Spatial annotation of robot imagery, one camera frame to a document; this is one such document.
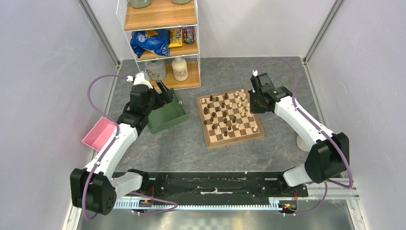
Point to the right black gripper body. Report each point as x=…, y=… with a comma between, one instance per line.
x=255, y=106

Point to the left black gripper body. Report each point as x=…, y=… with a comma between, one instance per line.
x=155, y=101

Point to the wooden chess board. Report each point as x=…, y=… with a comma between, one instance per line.
x=225, y=118

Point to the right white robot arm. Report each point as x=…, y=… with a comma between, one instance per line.
x=328, y=152

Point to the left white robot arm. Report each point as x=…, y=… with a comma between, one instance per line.
x=93, y=188

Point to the green plastic tray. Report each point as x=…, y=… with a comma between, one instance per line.
x=167, y=116

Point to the cream lotion bottle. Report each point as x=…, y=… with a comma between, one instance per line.
x=179, y=66

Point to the blue snack bag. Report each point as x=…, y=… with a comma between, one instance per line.
x=153, y=41

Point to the pink plastic tray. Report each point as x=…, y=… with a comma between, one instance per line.
x=99, y=135

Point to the white paper roll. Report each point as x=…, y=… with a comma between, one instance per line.
x=302, y=144

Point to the yellow candy bag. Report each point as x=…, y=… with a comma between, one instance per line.
x=175, y=37

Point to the brown candy bag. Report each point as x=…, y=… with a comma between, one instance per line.
x=189, y=34

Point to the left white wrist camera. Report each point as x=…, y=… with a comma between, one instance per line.
x=139, y=78

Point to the white wire wooden shelf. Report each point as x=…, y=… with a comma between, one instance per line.
x=138, y=15

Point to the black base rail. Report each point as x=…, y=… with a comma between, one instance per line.
x=213, y=191

